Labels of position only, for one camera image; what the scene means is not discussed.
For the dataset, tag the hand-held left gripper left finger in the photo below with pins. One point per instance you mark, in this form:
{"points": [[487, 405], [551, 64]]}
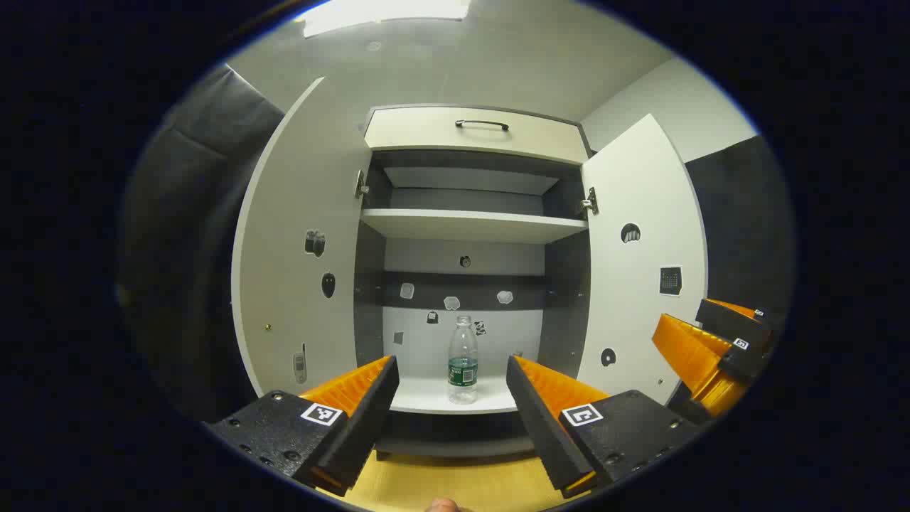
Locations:
{"points": [[370, 405]]}

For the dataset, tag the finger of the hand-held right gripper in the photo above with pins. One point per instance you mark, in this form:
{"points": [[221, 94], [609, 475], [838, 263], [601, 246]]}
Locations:
{"points": [[693, 352], [732, 323]]}

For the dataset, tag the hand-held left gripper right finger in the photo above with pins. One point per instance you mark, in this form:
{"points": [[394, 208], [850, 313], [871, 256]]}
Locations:
{"points": [[537, 412]]}

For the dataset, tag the clear plastic bottle green label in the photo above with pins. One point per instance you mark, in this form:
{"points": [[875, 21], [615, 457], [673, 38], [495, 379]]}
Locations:
{"points": [[463, 370]]}

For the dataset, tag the white and grey cabinet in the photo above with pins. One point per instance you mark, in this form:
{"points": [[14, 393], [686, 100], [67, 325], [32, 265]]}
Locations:
{"points": [[370, 284]]}

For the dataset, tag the white cabinet door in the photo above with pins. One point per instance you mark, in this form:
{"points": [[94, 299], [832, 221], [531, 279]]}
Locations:
{"points": [[640, 199], [298, 213]]}

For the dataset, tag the metal door hinge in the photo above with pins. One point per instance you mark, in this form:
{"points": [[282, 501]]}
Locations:
{"points": [[590, 203], [361, 185]]}

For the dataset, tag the white cabinet drawer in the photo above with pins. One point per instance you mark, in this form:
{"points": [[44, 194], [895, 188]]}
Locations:
{"points": [[426, 135]]}

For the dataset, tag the ceiling light panel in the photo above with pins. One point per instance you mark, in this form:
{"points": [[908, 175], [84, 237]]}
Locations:
{"points": [[384, 13]]}

